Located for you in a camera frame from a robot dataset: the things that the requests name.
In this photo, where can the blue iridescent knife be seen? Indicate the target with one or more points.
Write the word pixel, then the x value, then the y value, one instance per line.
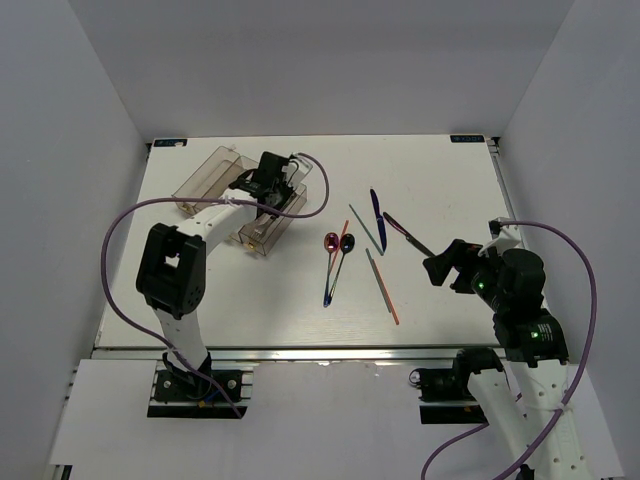
pixel 379 220

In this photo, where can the black iridescent knife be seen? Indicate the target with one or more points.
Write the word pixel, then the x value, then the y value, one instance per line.
pixel 408 236

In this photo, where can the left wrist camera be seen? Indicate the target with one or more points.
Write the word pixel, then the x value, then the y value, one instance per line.
pixel 298 167

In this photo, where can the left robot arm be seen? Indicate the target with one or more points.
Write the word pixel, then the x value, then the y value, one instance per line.
pixel 219 204

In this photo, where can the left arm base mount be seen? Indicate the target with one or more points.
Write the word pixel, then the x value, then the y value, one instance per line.
pixel 173 398

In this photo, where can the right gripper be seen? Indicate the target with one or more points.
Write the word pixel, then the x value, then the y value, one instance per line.
pixel 467 254

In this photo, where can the teal chopstick upper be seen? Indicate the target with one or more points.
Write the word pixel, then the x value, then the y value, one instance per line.
pixel 366 230

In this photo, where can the orange chopstick lower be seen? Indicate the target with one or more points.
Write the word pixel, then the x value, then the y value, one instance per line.
pixel 393 311

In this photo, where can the orange chopstick near spoons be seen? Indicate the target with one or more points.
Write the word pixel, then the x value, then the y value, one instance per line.
pixel 335 253

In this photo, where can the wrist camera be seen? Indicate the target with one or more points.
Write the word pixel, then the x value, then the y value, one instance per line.
pixel 503 237
pixel 298 167

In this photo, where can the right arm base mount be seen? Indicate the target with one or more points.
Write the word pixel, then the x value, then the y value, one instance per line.
pixel 442 401

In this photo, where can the teal chopstick lower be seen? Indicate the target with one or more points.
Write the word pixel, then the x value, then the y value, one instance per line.
pixel 378 279

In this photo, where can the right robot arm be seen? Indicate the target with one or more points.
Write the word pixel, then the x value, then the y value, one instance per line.
pixel 525 395

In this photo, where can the clear acrylic utensil organizer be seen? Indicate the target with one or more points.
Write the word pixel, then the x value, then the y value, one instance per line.
pixel 212 180

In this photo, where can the aluminium table edge rail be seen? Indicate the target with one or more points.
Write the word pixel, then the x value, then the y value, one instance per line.
pixel 291 354

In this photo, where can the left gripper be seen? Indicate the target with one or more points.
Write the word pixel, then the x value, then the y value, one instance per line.
pixel 287 189

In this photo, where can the blue label right corner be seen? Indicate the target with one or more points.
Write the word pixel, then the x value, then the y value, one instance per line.
pixel 466 138

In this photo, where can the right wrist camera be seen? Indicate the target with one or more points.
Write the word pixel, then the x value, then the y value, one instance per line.
pixel 503 237

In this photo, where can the black spoon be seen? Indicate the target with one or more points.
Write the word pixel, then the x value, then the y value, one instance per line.
pixel 347 244

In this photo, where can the rainbow iridescent spoon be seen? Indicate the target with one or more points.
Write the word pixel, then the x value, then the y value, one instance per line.
pixel 331 245

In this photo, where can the teal chopstick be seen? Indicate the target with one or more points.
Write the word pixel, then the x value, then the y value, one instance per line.
pixel 366 230
pixel 378 279

